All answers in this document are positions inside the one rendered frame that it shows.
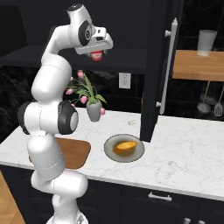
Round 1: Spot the tall black cabinet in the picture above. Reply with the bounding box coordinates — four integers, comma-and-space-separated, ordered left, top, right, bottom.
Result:
139, 0, 183, 144

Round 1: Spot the wooden wall shelf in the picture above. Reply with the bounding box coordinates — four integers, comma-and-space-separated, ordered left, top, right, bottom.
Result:
171, 49, 224, 83

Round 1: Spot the white canister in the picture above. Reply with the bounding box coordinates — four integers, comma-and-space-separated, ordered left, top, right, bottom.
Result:
196, 29, 219, 58

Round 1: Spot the golden croissant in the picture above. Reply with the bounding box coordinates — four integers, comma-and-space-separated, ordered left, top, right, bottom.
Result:
112, 141, 138, 156

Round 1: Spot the white wall outlet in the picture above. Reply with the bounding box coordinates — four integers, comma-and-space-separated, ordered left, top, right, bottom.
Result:
118, 72, 132, 90

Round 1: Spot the small red round object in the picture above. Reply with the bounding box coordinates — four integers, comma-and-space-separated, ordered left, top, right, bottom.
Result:
90, 50, 106, 62

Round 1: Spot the hanging grey ladle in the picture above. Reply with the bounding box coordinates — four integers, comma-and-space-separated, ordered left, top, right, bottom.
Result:
196, 80, 212, 115

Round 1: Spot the black drawer front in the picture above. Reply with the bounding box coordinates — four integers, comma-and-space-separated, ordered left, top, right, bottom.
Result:
120, 185, 188, 224

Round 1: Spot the hanging grey spatula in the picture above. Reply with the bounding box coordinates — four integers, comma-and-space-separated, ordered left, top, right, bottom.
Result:
213, 84, 224, 118

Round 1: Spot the black base cabinet run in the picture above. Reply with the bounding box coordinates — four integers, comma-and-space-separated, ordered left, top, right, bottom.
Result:
0, 164, 224, 224

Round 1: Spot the silver drawer handle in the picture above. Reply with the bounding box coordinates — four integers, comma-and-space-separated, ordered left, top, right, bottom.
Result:
147, 191, 173, 203

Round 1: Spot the brown wooden cutting board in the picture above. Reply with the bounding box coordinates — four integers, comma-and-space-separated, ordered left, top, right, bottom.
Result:
28, 136, 92, 171

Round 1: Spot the long silver cabinet handle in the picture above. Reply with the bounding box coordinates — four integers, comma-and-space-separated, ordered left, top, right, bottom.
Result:
155, 17, 179, 116

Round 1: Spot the grey vase with pink tulips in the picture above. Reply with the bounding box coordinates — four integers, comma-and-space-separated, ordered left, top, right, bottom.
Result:
64, 69, 108, 123

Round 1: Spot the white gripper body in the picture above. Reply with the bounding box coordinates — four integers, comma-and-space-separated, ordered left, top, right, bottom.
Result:
73, 32, 115, 56

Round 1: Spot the grey round plate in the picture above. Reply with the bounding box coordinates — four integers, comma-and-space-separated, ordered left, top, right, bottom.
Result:
103, 133, 146, 164

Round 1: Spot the black wall cabinet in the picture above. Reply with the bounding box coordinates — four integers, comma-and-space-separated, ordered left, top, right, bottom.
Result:
0, 0, 152, 75

